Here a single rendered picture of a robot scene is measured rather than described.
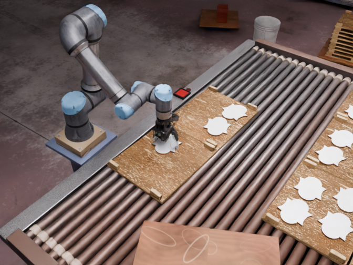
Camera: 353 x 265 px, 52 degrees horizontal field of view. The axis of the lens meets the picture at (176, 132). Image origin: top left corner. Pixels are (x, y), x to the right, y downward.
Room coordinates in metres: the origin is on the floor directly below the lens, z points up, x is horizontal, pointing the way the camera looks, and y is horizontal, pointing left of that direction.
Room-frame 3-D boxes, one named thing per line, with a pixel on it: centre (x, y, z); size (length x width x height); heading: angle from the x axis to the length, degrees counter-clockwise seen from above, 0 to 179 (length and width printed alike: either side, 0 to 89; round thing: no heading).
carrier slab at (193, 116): (1.55, -0.20, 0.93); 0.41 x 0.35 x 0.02; 141
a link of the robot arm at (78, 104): (1.42, 0.50, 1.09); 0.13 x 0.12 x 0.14; 149
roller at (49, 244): (1.52, -0.07, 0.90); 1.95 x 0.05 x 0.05; 143
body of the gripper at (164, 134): (1.29, 0.06, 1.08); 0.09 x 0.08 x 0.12; 153
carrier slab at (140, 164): (1.23, 0.06, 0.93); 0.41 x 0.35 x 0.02; 140
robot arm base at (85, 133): (1.42, 0.51, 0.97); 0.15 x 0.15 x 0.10
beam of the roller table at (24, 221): (1.63, 0.07, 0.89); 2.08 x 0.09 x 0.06; 143
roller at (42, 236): (1.55, -0.03, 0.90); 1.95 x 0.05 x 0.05; 143
